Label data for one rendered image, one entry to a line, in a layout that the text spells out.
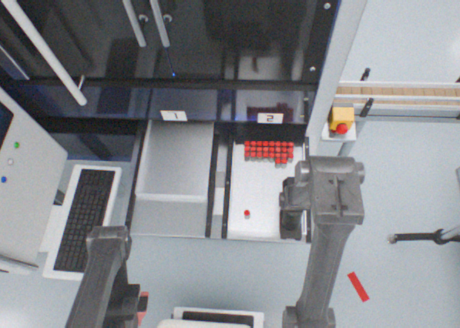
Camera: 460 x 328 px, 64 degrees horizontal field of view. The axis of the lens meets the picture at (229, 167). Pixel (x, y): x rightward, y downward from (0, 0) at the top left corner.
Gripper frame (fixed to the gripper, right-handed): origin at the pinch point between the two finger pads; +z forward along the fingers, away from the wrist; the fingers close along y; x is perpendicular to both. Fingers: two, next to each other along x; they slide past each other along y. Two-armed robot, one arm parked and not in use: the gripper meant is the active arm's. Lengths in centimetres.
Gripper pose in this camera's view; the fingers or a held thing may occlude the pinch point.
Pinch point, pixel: (288, 234)
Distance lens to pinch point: 124.9
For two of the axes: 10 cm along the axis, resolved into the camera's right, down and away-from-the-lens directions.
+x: -10.0, -0.3, 0.8
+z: 0.5, 5.6, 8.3
